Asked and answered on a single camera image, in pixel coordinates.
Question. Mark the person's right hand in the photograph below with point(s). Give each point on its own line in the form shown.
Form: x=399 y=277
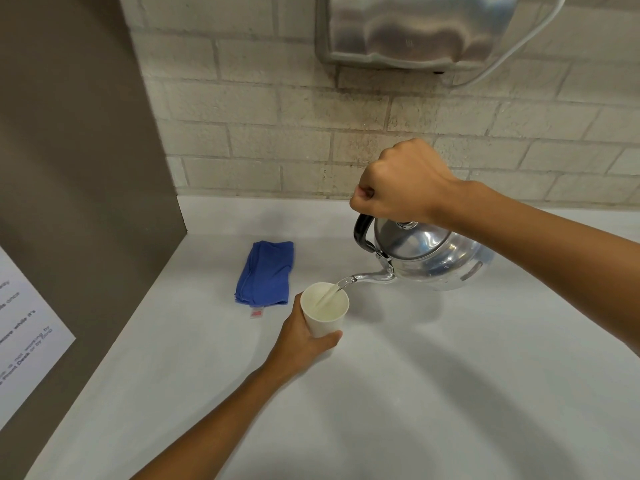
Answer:
x=405 y=184

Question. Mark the person's left hand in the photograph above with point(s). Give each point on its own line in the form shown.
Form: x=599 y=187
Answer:
x=295 y=344

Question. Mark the white paper cup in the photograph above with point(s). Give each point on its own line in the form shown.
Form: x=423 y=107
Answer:
x=327 y=324

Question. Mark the silver metal kettle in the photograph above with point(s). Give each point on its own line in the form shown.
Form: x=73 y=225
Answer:
x=430 y=249

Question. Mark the blue cloth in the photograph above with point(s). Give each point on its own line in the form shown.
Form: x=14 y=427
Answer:
x=265 y=274

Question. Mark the person's left forearm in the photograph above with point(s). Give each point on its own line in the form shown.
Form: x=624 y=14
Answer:
x=215 y=429

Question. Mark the person's right forearm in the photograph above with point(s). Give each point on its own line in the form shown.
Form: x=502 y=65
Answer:
x=550 y=259

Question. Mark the white countertop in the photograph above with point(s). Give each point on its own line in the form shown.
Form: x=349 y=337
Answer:
x=425 y=394

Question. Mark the white printed paper sheet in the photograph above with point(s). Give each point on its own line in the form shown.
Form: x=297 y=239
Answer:
x=25 y=344

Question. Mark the grey-brown cabinet side panel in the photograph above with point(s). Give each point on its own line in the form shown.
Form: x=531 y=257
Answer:
x=75 y=144

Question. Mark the stainless steel wall dispenser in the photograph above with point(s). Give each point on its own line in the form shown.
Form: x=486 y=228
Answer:
x=415 y=29

